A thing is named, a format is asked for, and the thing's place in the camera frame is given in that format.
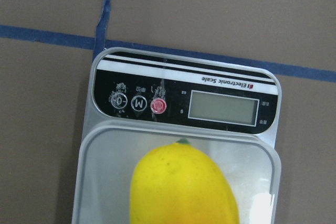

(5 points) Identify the yellow mango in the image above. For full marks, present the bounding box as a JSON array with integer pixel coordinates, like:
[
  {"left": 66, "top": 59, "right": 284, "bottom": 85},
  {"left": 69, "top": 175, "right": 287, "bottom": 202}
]
[{"left": 129, "top": 138, "right": 239, "bottom": 223}]

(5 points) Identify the silver electronic kitchen scale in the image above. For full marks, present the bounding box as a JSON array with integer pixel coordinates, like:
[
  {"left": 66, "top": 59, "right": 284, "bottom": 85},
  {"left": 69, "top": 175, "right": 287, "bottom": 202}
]
[{"left": 71, "top": 47, "right": 282, "bottom": 223}]

